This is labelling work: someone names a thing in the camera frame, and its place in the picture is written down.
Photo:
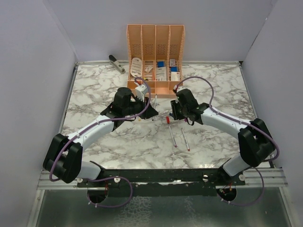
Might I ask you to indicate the white oval card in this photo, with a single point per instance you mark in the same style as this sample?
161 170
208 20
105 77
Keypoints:
136 68

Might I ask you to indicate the white pen red tip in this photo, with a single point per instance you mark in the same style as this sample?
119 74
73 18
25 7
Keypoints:
185 139

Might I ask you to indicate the white pen blue tip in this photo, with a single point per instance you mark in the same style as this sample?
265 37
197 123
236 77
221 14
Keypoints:
154 105

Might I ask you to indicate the white pen purple tip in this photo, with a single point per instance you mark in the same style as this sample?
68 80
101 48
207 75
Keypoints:
173 139

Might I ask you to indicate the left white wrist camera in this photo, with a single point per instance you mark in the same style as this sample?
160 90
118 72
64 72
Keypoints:
141 91

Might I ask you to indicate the orange desk organizer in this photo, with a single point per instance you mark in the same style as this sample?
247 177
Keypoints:
153 43

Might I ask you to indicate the black grey stapler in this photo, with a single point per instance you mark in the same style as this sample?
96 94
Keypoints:
116 64

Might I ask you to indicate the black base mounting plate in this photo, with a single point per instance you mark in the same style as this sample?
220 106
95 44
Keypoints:
161 182

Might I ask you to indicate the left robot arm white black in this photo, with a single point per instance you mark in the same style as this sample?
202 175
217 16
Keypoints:
64 157

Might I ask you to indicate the white label packet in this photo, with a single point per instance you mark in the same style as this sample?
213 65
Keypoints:
161 74

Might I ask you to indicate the white red box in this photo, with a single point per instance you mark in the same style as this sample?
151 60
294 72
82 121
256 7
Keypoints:
175 76

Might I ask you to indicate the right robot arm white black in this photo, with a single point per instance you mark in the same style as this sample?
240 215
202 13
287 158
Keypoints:
255 141

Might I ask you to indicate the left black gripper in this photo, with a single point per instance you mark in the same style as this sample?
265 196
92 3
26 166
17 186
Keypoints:
150 113

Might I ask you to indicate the blue box in organizer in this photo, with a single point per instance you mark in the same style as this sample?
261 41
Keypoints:
160 64

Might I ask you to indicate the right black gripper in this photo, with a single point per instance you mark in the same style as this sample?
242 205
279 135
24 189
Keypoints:
176 116

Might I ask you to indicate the small pink white box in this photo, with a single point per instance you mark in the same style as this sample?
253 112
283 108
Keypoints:
173 63

